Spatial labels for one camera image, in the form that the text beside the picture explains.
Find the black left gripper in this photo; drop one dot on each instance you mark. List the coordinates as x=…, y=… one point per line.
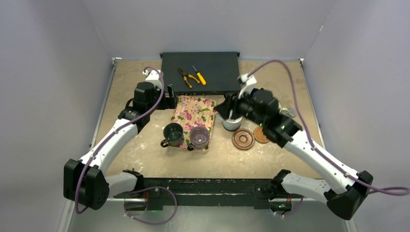
x=172, y=98

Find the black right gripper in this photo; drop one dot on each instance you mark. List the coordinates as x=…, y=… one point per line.
x=229, y=104

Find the white mug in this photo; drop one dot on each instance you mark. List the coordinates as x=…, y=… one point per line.
x=232, y=124

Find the dark green mug front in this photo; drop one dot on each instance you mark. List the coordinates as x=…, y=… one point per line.
x=173, y=135

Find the glossy brown ringed coaster front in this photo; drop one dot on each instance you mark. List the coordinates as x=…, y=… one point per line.
x=243, y=139

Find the lavender mug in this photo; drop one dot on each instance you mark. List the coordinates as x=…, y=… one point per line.
x=199, y=138

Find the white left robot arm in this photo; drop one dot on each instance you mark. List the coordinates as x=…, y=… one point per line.
x=85, y=180

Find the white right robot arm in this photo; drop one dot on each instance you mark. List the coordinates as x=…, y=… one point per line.
x=340, y=187

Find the light orange coaster front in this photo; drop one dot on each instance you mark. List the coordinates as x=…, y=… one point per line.
x=259, y=136

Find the floral serving tray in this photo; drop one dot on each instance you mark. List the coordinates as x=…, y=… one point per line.
x=193, y=111

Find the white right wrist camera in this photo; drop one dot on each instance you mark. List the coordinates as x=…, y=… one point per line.
x=247, y=83

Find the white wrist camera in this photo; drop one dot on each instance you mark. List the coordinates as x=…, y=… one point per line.
x=152, y=77
x=247, y=83

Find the yellow handled pliers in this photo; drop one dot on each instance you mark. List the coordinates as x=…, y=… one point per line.
x=188, y=76

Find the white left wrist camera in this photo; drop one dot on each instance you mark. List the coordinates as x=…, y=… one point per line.
x=152, y=77

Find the dark grey network switch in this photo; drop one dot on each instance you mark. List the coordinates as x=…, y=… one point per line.
x=201, y=73

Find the yellow handled screwdriver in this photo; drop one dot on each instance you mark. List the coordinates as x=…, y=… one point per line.
x=201, y=78

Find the red handled adjustable wrench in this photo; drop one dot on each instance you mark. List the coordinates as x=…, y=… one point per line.
x=288, y=112

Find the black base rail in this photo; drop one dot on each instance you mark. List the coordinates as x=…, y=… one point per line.
x=256, y=193

